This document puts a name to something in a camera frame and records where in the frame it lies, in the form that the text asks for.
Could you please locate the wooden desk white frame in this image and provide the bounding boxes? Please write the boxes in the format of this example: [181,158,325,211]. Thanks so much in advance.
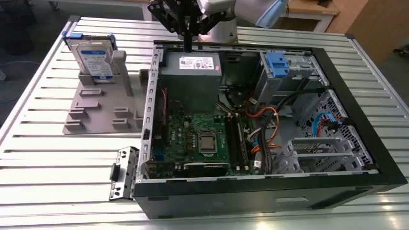
[281,0,341,33]

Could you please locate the green motherboard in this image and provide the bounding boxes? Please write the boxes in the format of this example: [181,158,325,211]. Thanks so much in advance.
[151,114,259,178]

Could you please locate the thin red wire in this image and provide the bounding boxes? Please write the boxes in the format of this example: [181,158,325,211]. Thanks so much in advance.
[158,87,169,135]

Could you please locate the grey power supply unit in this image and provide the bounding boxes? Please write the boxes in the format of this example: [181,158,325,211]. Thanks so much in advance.
[158,51,222,115]

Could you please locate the grey parts rack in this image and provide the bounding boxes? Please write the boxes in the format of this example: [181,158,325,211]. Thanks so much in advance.
[62,49,150,136]

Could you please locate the black open PC case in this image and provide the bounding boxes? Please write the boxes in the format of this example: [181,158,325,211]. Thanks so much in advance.
[131,39,409,220]

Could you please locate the hinged metal slot bracket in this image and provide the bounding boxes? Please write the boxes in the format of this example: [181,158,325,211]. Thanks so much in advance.
[107,146,141,201]

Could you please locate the black graphics card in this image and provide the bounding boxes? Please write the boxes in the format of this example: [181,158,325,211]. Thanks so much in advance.
[142,161,230,179]

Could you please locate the orange wire bundle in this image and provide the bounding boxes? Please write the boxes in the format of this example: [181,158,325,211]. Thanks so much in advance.
[243,106,282,154]

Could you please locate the black RAM stick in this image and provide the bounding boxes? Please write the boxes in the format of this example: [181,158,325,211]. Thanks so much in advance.
[234,112,250,170]

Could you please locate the hard disk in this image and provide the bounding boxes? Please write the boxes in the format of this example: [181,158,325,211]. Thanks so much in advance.
[62,32,117,84]

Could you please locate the black power wire red strands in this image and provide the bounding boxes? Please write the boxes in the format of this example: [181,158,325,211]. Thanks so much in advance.
[321,114,355,131]

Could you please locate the metal optical drive cage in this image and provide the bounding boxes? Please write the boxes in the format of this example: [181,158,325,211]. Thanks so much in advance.
[253,50,330,104]

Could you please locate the wooden cabinet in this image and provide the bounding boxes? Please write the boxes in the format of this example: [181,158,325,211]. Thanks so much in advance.
[325,0,409,66]

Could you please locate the silver CPU in socket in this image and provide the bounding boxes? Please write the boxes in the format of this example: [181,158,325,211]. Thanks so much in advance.
[195,130,219,158]

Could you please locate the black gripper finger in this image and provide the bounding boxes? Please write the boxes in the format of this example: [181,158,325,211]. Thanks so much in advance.
[146,0,189,53]
[187,9,235,53]

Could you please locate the blue data wire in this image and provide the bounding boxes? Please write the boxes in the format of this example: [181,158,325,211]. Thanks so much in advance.
[313,112,345,139]

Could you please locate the metal disk bay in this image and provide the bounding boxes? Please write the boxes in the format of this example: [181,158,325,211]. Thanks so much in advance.
[285,138,374,175]

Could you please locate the black cable bundle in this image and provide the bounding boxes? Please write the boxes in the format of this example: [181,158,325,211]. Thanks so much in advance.
[258,88,323,175]

